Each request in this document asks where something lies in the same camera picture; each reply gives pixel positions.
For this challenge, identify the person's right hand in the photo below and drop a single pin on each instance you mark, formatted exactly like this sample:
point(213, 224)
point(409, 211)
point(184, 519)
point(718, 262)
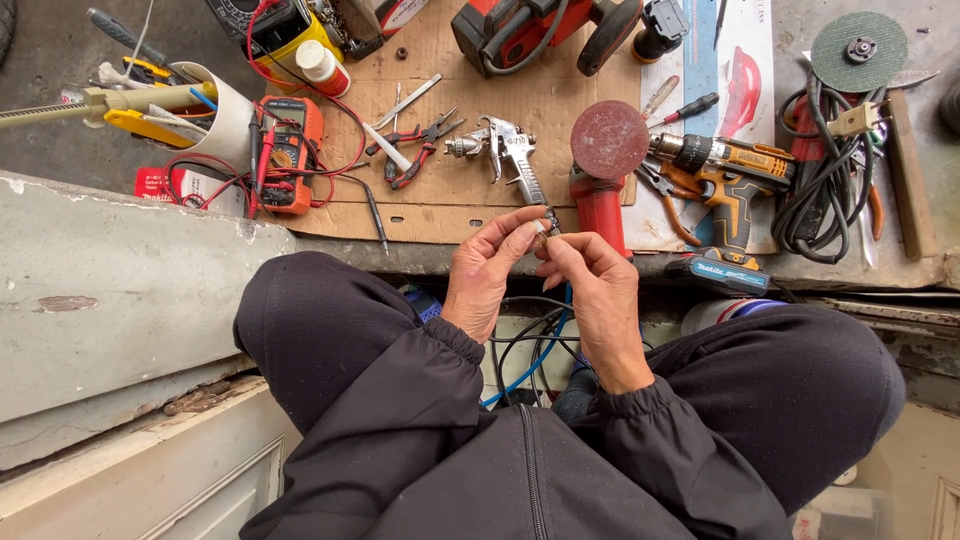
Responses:
point(607, 315)

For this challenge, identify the person's left hand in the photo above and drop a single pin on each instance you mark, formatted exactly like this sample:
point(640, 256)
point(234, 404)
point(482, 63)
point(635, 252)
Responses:
point(476, 285)

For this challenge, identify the small clear fitting part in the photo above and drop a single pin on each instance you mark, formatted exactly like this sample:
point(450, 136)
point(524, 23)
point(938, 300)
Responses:
point(546, 233)

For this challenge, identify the blue mesh object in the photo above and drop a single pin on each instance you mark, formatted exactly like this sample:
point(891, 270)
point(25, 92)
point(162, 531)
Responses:
point(424, 304)

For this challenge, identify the person's grey sock foot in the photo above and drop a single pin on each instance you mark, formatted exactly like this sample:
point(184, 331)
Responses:
point(576, 394)

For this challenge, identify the white blue round container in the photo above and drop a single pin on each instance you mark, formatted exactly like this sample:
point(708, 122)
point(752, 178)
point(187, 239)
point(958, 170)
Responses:
point(720, 311)

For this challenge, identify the black test lead probe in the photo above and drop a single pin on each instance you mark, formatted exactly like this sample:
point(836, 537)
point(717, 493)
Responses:
point(373, 206)

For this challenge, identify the silver paint spray gun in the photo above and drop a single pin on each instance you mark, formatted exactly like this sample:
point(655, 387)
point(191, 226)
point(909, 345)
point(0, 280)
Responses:
point(510, 150)

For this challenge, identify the red grinder with sanding disc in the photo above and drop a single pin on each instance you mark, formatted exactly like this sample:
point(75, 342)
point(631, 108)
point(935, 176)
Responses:
point(604, 172)

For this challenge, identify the person's legs in black trousers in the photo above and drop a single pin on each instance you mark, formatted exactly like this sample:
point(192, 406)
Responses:
point(322, 330)

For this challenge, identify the silver tweezers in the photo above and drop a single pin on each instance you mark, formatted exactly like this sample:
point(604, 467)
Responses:
point(405, 103)

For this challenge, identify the brown cardboard sheet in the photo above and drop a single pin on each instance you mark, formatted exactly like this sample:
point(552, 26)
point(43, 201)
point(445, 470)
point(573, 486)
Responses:
point(465, 82)

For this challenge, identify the orange digital multimeter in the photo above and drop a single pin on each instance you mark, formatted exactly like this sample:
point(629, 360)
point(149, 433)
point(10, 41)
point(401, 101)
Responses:
point(289, 157)

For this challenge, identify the red black power tool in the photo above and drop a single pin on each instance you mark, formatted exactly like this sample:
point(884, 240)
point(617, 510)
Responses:
point(525, 30)

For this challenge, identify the white bottle with red label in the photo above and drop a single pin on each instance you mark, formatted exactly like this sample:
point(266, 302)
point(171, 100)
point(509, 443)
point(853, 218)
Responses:
point(324, 69)

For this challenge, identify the white blue printed paper sheet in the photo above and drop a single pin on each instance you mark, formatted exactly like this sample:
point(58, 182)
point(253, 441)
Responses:
point(739, 82)

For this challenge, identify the white pipe holding tools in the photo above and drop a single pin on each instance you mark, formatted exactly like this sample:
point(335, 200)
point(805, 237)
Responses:
point(225, 112)

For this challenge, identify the beige power plug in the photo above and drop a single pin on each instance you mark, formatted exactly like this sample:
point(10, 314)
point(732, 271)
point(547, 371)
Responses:
point(855, 120)

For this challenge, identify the yellow black analog meter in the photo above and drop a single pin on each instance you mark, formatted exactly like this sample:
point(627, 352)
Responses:
point(281, 26)

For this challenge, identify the wooden stick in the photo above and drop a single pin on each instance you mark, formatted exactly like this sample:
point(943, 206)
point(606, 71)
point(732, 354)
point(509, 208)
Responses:
point(911, 180)

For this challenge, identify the red white carton box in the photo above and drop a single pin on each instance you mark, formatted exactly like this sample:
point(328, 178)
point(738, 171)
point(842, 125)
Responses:
point(154, 187)

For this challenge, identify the green cutting disc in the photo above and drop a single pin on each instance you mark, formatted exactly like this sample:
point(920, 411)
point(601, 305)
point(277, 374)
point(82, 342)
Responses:
point(859, 52)

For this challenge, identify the beige caulking gun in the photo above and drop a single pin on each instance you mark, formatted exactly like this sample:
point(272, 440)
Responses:
point(112, 101)

